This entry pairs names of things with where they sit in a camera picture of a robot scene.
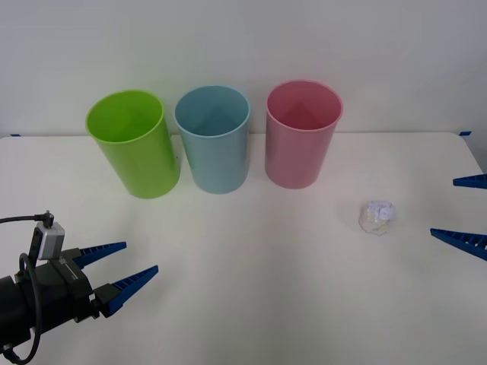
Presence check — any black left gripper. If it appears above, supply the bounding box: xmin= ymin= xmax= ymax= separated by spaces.
xmin=34 ymin=241 xmax=160 ymax=324

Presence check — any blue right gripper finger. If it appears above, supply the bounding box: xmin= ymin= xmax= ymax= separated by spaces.
xmin=430 ymin=227 xmax=487 ymax=262
xmin=452 ymin=173 xmax=487 ymax=188

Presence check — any white paper ball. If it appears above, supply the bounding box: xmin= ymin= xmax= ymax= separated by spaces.
xmin=358 ymin=200 xmax=397 ymax=237

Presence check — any yellow-green plastic bin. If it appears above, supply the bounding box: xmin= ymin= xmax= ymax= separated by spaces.
xmin=84 ymin=89 xmax=181 ymax=199

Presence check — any pale blue plastic bin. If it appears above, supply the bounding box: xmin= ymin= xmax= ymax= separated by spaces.
xmin=173 ymin=84 xmax=251 ymax=195

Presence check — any pink plastic bin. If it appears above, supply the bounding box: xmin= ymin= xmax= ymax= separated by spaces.
xmin=265 ymin=79 xmax=344 ymax=190

